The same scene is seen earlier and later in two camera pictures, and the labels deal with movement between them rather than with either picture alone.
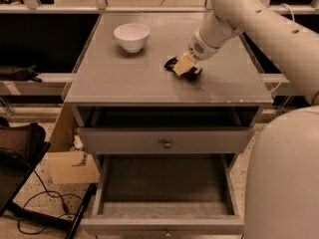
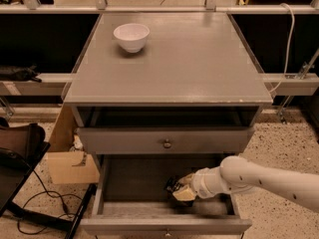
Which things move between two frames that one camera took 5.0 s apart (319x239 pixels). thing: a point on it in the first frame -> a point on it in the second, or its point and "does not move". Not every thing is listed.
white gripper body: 201,49 -> 200,183
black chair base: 22,146 does not move
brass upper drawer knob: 167,143 does not move
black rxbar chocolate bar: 190,74 -> 172,184
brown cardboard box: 69,166 does not move
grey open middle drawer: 164,194 does not move
